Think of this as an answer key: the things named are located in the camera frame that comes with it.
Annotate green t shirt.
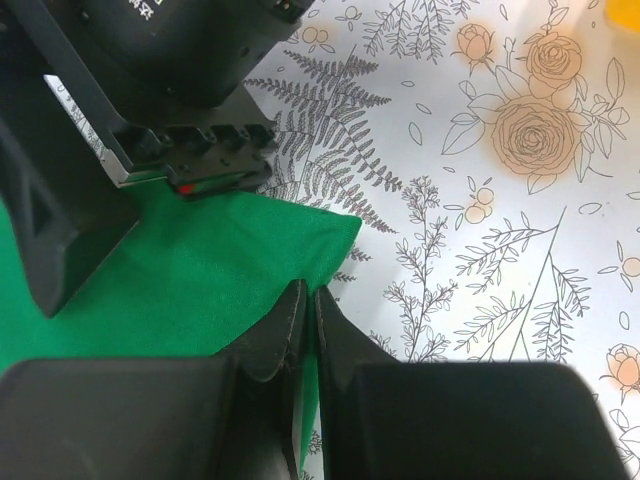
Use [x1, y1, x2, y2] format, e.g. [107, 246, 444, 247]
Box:
[1, 183, 361, 449]

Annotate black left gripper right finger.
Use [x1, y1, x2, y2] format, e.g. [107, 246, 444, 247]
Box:
[314, 288, 627, 479]

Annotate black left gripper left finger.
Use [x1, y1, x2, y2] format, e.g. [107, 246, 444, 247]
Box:
[1, 280, 307, 479]

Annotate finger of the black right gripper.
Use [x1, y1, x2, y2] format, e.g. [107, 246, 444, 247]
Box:
[1, 74, 140, 318]

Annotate yellow plastic tray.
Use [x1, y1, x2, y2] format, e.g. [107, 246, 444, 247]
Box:
[605, 0, 640, 31]

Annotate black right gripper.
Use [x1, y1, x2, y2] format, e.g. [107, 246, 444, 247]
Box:
[1, 1, 310, 199]

